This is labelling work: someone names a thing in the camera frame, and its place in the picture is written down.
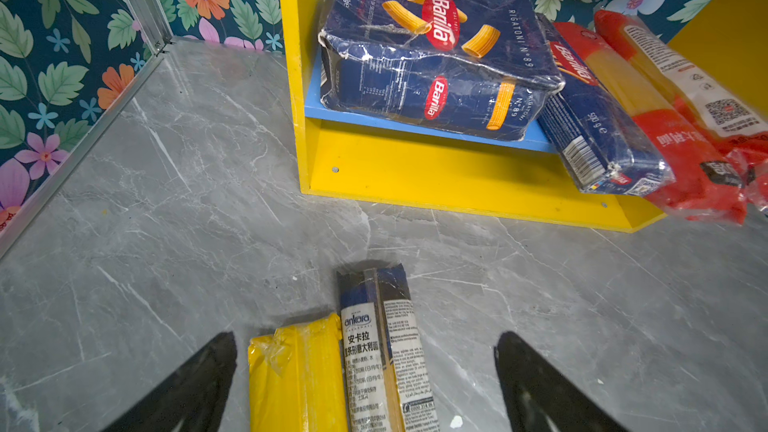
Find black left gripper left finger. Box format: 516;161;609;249
106;331;237;432

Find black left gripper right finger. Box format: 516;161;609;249
494;331;626;432

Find yellow spaghetti bag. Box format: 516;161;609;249
248;313;349;431

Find blue clear spaghetti bag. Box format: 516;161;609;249
337;270;395;431
375;265;440;431

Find blue Barilla spaghetti box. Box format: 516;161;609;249
537;13;674;197

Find red clear labelled spaghetti bag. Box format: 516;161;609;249
594;10;767;213

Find blue Barilla rigatoni bag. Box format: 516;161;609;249
318;0;565;141

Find yellow wooden shelf unit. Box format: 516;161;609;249
274;0;768;234

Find aluminium frame rails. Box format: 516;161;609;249
1;0;168;249

